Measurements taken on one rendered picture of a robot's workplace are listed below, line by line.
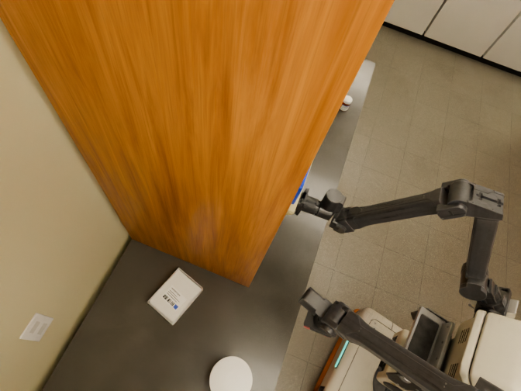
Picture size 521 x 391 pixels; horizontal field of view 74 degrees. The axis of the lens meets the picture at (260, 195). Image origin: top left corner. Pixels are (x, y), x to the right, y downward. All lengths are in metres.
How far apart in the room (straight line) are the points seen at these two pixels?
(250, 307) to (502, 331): 0.78
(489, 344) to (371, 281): 1.46
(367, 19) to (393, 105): 3.12
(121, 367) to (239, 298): 0.45
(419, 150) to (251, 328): 2.35
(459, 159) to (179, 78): 3.09
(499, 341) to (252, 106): 0.97
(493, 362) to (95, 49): 1.15
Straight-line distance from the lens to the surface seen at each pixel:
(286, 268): 1.42
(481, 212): 1.05
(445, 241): 2.97
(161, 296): 1.33
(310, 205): 1.21
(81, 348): 1.41
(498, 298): 1.41
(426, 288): 2.76
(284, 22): 0.38
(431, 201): 1.06
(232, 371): 1.19
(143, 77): 0.54
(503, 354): 1.20
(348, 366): 2.14
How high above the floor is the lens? 2.28
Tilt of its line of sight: 63 degrees down
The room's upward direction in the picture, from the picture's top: 17 degrees clockwise
